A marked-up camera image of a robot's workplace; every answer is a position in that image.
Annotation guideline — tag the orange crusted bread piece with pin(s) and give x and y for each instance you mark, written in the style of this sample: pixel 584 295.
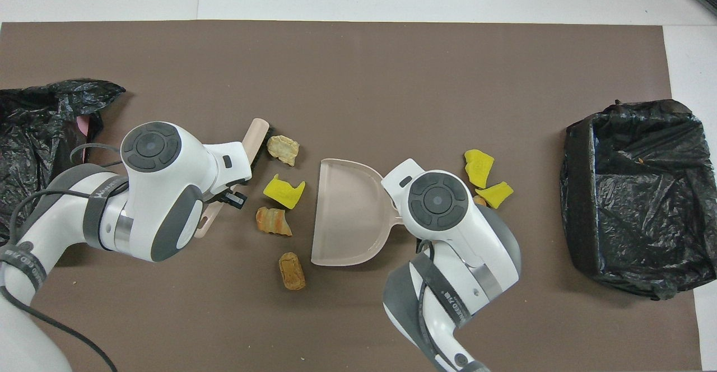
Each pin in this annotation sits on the orange crusted bread piece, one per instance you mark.
pixel 273 221

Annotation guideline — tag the notched yellow foam chunk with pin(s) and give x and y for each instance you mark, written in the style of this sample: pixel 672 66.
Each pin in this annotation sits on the notched yellow foam chunk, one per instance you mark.
pixel 284 191

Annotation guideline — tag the beige hand brush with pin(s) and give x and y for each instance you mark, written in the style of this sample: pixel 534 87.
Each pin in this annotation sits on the beige hand brush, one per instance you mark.
pixel 255 134

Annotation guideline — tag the pale bread piece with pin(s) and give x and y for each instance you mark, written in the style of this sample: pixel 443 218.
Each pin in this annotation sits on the pale bread piece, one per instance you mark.
pixel 283 149

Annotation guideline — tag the brown fried nugget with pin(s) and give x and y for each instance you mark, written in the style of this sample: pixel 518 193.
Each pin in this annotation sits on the brown fried nugget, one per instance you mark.
pixel 292 271

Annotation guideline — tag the beige plastic dustpan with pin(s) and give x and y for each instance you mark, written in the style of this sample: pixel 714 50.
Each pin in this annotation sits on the beige plastic dustpan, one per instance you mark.
pixel 347 215

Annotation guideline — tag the striped bread roll piece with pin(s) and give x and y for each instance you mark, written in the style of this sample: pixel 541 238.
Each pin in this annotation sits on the striped bread roll piece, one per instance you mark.
pixel 479 199

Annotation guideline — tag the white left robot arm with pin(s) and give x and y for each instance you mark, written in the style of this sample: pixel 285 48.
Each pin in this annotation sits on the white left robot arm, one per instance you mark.
pixel 168 193

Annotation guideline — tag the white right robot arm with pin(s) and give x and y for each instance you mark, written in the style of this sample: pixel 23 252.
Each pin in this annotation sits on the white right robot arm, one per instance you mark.
pixel 448 232

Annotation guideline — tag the black bag over pink bin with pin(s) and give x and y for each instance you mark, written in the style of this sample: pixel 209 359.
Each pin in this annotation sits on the black bag over pink bin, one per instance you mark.
pixel 28 131

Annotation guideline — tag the black bag lined bin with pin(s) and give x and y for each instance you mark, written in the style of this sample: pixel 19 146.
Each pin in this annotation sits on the black bag lined bin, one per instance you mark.
pixel 577 204

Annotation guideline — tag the brown table mat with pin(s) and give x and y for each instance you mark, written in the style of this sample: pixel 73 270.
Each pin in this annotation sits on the brown table mat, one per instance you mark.
pixel 358 80

